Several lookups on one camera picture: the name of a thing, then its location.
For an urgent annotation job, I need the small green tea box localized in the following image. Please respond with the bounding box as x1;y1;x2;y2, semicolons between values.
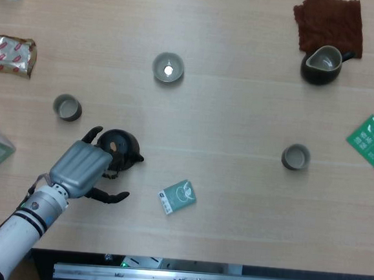
155;177;200;218

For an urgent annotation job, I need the black teapot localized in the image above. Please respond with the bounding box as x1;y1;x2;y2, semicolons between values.
93;127;147;182

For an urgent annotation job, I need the dark ceramic pitcher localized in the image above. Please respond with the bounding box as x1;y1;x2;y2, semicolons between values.
299;43;357;89

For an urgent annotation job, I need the wide grey tea bowl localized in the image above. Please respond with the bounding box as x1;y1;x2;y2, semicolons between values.
150;50;186;85

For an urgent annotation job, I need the flat green tea sachet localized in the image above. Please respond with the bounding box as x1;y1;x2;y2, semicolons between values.
344;112;374;170

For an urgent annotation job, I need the small dark ceramic teacup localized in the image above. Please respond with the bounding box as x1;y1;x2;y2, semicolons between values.
280;142;312;172
51;92;83;123

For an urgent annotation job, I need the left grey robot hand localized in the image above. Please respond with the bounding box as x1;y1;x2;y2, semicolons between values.
47;122;136;207

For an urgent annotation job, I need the foil bag with red print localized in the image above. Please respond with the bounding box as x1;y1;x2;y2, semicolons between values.
0;33;39;81

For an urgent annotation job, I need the brown cloth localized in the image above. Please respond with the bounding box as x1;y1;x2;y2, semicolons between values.
289;0;368;59

